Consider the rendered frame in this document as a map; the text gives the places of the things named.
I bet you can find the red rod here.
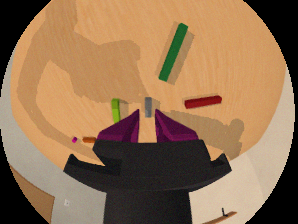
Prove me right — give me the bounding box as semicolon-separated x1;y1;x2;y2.
184;95;222;109

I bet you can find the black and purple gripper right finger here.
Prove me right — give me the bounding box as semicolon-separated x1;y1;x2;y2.
155;109;199;142

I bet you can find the orange rod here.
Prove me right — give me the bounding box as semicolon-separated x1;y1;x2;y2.
82;137;96;143

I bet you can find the grey rod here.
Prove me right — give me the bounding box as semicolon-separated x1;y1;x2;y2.
145;97;152;118

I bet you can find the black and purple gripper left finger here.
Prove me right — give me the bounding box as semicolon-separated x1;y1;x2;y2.
96;109;140;142

